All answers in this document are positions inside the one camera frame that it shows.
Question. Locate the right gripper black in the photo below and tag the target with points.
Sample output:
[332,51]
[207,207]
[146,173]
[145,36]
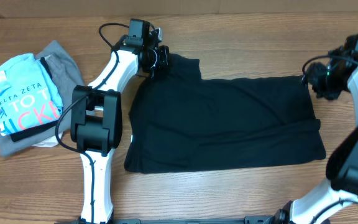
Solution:
[312,73]

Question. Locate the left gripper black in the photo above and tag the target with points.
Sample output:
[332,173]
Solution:
[164,58]

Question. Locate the black t-shirt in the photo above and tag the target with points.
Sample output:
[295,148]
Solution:
[183,123]

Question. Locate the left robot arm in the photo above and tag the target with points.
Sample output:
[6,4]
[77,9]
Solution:
[96,113]

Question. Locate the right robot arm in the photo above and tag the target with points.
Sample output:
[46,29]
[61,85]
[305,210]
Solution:
[339,189]

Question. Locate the grey folded garment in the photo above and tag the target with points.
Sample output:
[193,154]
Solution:
[66,76]

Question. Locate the light blue printed t-shirt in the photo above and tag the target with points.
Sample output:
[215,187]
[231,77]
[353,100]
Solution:
[28,96]

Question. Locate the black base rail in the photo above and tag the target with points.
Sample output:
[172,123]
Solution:
[179,221]

